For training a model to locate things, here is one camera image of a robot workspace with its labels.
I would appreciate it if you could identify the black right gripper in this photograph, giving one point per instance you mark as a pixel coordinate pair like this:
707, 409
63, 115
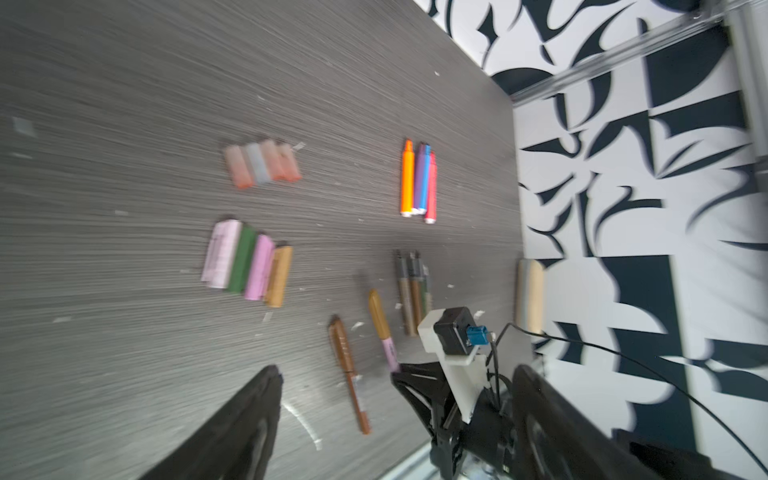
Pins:
488, 436

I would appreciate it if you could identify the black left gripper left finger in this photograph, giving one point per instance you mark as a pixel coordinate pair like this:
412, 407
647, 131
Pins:
237, 442

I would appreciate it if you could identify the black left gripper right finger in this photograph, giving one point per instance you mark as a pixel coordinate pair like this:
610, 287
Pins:
555, 441

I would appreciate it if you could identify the brown marker pen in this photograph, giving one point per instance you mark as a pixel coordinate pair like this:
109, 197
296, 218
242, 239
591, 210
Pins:
342, 350

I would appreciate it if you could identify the green marker pen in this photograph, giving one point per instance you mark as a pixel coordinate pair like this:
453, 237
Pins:
426, 297

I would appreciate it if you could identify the ochre cap pink marker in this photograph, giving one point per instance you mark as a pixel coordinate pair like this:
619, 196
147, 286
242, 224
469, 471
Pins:
382, 328

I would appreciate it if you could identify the green pen cap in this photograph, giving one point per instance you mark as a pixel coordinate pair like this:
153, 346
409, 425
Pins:
242, 260

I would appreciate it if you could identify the tan pen cap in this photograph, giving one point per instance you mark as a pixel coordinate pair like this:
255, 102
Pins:
280, 270

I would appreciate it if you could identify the light pink clip cap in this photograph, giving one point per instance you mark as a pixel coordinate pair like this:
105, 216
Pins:
220, 253

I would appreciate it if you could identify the tan marker pen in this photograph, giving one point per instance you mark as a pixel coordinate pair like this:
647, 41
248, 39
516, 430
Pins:
405, 294

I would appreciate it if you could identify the pink cap brown marker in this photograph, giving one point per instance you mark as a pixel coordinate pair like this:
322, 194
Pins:
416, 279

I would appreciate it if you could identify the red highlighter pen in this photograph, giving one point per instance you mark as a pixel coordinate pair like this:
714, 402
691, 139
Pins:
431, 208

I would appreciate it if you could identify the purple highlighter pen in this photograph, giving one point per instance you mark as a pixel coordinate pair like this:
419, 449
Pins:
418, 179

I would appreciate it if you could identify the translucent grey pen cap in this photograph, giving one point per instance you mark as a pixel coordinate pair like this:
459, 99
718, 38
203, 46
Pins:
257, 163

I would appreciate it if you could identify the blue highlighter pen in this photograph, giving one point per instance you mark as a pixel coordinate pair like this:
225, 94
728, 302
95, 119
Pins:
426, 177

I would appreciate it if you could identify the orange highlighter pen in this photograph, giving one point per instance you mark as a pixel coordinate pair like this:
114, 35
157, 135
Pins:
407, 177

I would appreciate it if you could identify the translucent pink pen cap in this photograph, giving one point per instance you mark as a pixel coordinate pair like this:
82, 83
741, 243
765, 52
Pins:
272, 159

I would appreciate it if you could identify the beige whiteboard eraser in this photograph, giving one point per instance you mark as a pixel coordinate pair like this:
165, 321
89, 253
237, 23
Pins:
529, 302

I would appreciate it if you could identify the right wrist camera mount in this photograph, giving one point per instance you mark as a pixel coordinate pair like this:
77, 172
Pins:
454, 337

